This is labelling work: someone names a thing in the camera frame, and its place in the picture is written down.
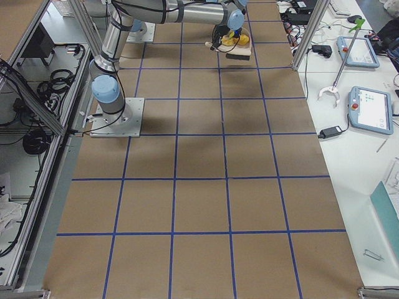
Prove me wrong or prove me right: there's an aluminium frame post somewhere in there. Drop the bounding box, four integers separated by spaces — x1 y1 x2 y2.
292 0 330 71

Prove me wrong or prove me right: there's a far blue teach pendant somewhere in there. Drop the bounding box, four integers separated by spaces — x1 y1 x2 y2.
336 36 380 69

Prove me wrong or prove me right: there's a reacher grabber tool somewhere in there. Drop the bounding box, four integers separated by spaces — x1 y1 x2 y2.
317 17 366 108

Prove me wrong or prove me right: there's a beige hand brush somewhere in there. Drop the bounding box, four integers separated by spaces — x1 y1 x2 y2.
204 41 251 62

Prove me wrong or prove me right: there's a near blue teach pendant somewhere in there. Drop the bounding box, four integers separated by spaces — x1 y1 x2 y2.
349 86 393 135

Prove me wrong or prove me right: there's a black power adapter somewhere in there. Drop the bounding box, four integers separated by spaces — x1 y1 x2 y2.
318 126 343 139

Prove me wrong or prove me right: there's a teal folder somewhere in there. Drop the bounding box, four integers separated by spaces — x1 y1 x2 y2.
370 181 398 260

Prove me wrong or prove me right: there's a beige plastic dustpan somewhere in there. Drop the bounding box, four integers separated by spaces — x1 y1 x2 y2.
217 27 252 57

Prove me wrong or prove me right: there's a black power brick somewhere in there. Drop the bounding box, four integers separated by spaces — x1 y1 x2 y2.
312 45 332 58

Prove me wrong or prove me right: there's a blue teach pendant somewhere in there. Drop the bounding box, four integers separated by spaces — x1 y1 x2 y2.
349 86 393 135
336 36 380 69

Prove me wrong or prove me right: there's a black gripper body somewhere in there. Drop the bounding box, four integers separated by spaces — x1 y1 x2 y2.
211 25 229 47

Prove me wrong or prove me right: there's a toy croissant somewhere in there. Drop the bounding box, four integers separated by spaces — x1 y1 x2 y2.
221 32 239 47

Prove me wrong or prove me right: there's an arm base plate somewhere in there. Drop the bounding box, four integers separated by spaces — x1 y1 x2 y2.
89 98 145 138
127 19 155 44

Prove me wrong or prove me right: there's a yellow toy potato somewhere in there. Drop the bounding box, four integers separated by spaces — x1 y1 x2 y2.
238 34 250 46

